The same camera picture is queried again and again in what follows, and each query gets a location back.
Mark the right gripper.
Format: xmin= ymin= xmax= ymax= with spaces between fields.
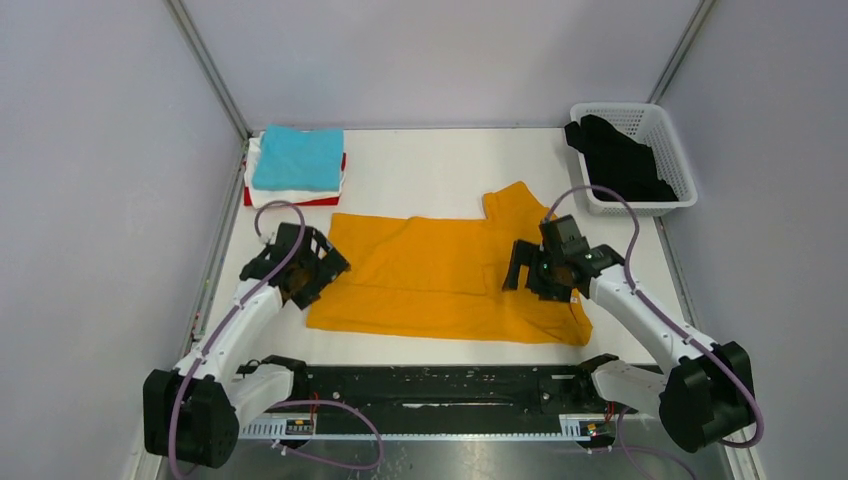
xmin=501 ymin=238 xmax=572 ymax=303

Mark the yellow t-shirt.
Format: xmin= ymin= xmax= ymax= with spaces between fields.
xmin=306 ymin=182 xmax=593 ymax=346

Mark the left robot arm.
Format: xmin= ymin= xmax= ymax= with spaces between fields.
xmin=142 ymin=222 xmax=350 ymax=468

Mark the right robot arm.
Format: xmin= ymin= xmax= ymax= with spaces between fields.
xmin=502 ymin=215 xmax=764 ymax=453

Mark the folded white t-shirt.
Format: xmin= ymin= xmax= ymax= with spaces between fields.
xmin=242 ymin=133 xmax=347 ymax=203

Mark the folded turquoise t-shirt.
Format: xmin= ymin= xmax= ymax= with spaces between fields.
xmin=251 ymin=125 xmax=344 ymax=192

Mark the black t-shirt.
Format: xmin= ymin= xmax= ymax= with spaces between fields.
xmin=564 ymin=115 xmax=678 ymax=203

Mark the white plastic basket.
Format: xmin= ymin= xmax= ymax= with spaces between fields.
xmin=570 ymin=102 xmax=699 ymax=217

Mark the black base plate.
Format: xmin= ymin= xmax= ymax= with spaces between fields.
xmin=252 ymin=365 xmax=624 ymax=435

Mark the white cable duct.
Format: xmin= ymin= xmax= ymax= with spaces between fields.
xmin=236 ymin=415 xmax=615 ymax=442

